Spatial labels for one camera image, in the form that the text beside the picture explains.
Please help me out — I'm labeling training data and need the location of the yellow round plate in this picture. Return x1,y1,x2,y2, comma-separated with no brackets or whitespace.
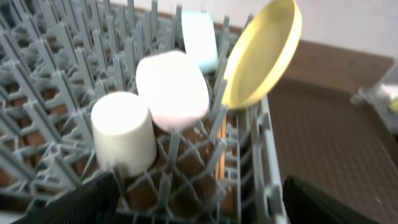
221,0,302,110

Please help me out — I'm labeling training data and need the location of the green orange snack wrapper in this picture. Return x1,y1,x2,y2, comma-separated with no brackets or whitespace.
387,97,398,114

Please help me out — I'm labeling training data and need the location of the pink bowl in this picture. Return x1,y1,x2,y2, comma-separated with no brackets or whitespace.
136,50,210,131

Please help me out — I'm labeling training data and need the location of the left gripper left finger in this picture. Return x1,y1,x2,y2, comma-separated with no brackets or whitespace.
12,172,120,224

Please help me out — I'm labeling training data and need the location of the clear plastic waste bin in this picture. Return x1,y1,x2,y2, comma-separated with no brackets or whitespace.
351,58,397,134

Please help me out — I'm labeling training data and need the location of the white cup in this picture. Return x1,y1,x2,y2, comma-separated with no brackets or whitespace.
91,91,157,177

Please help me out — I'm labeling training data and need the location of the white napkin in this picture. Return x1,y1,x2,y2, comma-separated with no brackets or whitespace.
379,84,398,100

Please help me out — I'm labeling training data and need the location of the wooden chopstick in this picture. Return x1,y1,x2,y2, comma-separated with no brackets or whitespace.
218,118,226,180
215,128,222,179

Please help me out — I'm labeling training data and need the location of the brown plastic serving tray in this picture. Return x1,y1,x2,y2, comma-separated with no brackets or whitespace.
267,76,398,224

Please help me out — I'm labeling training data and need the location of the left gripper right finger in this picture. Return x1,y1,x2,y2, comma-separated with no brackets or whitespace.
282,175,377,224

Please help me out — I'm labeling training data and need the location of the grey plastic dishwasher rack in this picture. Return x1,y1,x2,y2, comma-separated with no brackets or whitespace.
1,1,289,223

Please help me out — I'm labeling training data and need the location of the light blue bowl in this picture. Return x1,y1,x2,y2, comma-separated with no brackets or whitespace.
181,11,218,74

